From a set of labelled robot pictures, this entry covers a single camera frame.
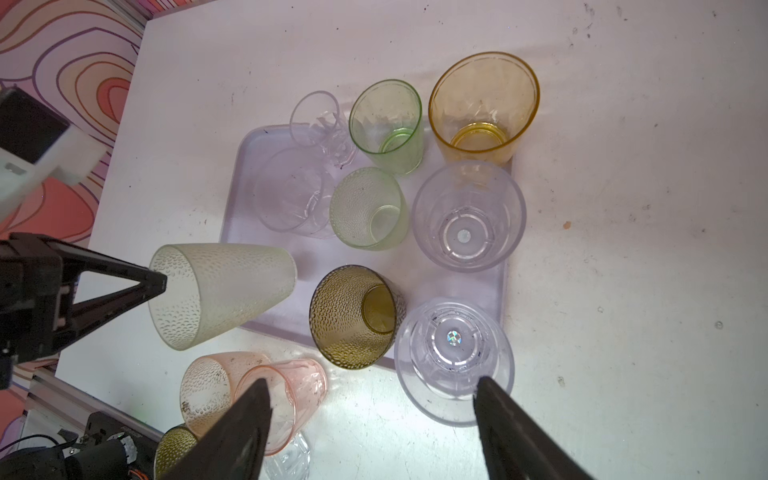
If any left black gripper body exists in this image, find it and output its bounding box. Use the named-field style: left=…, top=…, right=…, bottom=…
left=1, top=233, right=63, bottom=390

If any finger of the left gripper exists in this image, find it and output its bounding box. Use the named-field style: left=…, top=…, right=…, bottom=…
left=56, top=281, right=165, bottom=353
left=41, top=235, right=167, bottom=288

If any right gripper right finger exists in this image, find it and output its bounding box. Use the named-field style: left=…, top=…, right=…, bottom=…
left=473, top=376, right=591, bottom=479

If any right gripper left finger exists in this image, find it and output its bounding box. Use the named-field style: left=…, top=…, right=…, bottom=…
left=165, top=379, right=272, bottom=480

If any amber cup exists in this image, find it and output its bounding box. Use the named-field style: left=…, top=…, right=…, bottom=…
left=153, top=425, right=198, bottom=479
left=309, top=265, right=407, bottom=370

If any peach cup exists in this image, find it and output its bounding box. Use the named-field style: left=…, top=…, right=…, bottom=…
left=179, top=351, right=270, bottom=438

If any clear faceted cup back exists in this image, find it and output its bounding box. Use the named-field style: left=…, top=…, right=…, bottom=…
left=394, top=297, right=515, bottom=428

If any pale green large cup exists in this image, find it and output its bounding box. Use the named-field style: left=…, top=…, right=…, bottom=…
left=149, top=243, right=298, bottom=351

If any pale green cup front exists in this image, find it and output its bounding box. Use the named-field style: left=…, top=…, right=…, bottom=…
left=329, top=167, right=409, bottom=251

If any small clear cup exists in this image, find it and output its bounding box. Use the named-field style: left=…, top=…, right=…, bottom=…
left=289, top=90, right=357, bottom=169

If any bright green cup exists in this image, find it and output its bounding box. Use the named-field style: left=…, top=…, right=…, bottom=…
left=349, top=79, right=424, bottom=176

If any yellow plastic cup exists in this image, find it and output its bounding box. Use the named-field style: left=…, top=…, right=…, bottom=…
left=428, top=51, right=541, bottom=166

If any lilac plastic tray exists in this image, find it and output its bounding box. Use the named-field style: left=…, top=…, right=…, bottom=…
left=220, top=122, right=511, bottom=370

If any pink cup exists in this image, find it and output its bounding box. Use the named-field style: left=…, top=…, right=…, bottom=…
left=235, top=358, right=327, bottom=456

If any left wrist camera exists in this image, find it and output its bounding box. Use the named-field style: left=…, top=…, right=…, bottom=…
left=1, top=87, right=107, bottom=218

